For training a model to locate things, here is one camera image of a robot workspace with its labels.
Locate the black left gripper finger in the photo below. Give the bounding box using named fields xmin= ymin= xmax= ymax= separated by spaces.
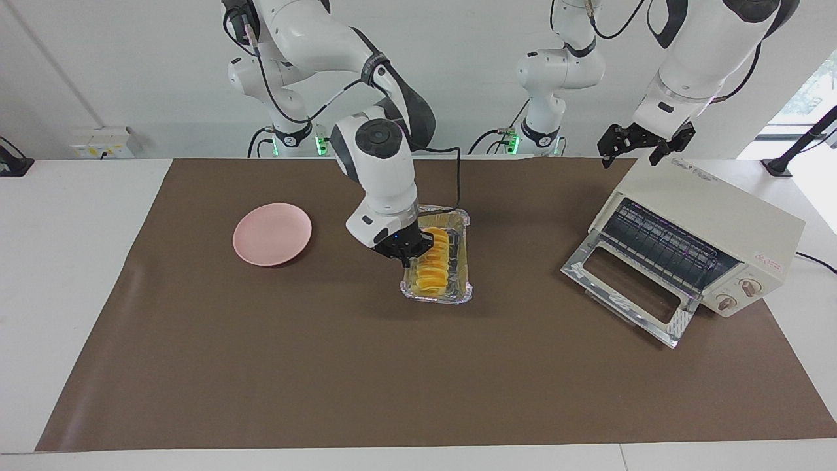
xmin=649 ymin=123 xmax=696 ymax=166
xmin=598 ymin=123 xmax=639 ymax=169

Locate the golden ridged bread loaf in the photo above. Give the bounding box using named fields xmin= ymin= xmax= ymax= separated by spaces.
xmin=415 ymin=227 xmax=452 ymax=293

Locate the aluminium foil baking tray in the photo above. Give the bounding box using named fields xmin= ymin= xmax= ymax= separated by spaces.
xmin=400 ymin=205 xmax=473 ymax=305

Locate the cream toaster oven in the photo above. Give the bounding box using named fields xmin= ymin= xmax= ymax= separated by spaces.
xmin=561 ymin=157 xmax=806 ymax=349

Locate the metal oven rack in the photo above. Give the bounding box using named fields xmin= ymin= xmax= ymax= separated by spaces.
xmin=602 ymin=198 xmax=740 ymax=288

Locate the glass oven door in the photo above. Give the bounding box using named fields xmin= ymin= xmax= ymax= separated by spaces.
xmin=561 ymin=234 xmax=702 ymax=349

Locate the brown table mat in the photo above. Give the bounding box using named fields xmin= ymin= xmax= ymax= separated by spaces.
xmin=36 ymin=157 xmax=837 ymax=452

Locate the pink round plate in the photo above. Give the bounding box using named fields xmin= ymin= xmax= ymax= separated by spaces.
xmin=233 ymin=203 xmax=313 ymax=268

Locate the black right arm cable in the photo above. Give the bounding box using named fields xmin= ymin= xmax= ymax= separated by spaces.
xmin=222 ymin=0 xmax=462 ymax=207

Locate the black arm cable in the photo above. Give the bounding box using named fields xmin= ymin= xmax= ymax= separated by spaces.
xmin=711 ymin=43 xmax=763 ymax=104
xmin=222 ymin=0 xmax=462 ymax=207

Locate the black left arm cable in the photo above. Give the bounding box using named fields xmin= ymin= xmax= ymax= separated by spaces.
xmin=711 ymin=43 xmax=763 ymax=104

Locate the black camera stand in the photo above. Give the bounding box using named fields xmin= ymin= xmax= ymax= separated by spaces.
xmin=762 ymin=105 xmax=837 ymax=177

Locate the black base cable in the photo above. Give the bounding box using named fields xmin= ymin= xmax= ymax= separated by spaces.
xmin=247 ymin=126 xmax=279 ymax=158
xmin=468 ymin=98 xmax=532 ymax=156

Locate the black oven power cable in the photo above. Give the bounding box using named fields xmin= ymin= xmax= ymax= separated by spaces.
xmin=794 ymin=251 xmax=837 ymax=274

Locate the white wall power socket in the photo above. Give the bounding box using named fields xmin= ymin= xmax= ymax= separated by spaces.
xmin=69 ymin=128 xmax=136 ymax=160

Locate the black clamp mount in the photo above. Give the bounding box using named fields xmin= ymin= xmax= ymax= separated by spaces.
xmin=0 ymin=136 xmax=35 ymax=177

